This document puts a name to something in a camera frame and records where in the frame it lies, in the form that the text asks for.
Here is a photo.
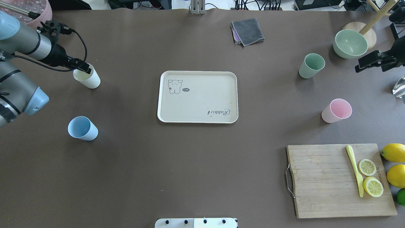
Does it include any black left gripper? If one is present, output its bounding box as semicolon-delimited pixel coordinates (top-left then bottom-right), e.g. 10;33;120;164
47;44;92;74

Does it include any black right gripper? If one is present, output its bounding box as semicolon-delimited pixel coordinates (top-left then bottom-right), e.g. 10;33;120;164
355;36;405;73

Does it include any cream plastic cup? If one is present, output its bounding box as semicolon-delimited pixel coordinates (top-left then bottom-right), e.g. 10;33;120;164
73;64;100;89

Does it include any pink plastic cup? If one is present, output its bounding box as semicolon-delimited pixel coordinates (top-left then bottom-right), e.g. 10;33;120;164
321;98;352;123

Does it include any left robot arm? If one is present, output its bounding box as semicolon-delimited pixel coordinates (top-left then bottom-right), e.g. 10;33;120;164
0;12;93;126

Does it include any cream rabbit tray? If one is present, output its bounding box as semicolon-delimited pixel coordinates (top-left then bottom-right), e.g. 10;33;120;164
157;71;239;124

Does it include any wooden stand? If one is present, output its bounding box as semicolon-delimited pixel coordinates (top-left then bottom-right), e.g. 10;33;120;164
343;0;398;50

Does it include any green bowl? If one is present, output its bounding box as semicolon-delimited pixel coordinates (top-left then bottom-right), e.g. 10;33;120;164
333;30;368;59

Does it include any metal scoop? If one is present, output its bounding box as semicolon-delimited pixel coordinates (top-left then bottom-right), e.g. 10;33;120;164
392;75;405;98

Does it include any green plastic cup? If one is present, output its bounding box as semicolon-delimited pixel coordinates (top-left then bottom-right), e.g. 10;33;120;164
298;53;326;79

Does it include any blue plastic cup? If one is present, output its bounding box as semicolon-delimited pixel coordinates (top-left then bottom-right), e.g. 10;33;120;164
67;116;98;141

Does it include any pink bowl with ice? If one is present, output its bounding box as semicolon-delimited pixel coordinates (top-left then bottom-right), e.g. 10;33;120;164
1;0;52;30

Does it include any metal rod black tip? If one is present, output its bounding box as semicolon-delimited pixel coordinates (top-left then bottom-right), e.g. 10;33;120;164
0;1;41;19

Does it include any yellow plastic knife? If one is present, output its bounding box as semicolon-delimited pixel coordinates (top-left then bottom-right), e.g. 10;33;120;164
346;145;364;197

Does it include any whole lemon near board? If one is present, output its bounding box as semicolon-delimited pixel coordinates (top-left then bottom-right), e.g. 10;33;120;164
381;143;405;163

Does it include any upper lemon slice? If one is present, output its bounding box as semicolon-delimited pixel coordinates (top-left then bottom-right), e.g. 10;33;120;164
358;159;377;176

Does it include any lemon slice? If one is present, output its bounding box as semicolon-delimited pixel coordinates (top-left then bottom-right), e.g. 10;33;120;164
363;176;384;197
358;159;377;176

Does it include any lower lemon slice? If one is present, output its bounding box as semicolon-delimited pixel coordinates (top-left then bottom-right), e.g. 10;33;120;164
363;176;384;197

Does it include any grey folded cloth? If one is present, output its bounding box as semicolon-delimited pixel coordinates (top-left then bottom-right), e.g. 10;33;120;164
231;17;265;47

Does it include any wooden cutting board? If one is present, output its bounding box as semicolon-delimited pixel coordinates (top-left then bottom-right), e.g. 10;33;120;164
286;144;397;219

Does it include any green lime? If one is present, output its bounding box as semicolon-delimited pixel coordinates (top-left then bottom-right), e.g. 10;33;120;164
396;188;405;206

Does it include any purple cloth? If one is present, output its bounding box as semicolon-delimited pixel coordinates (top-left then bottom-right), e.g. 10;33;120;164
231;26;242;45

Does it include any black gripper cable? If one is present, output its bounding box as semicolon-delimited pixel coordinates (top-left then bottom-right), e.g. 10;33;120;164
13;27;88;73

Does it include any black frame box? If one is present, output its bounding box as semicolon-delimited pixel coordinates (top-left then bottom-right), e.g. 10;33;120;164
389;22;405;50

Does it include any aluminium post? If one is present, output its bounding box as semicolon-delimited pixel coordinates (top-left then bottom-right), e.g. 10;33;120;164
190;0;206;15

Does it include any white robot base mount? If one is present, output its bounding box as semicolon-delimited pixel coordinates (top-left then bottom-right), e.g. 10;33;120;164
155;218;238;228

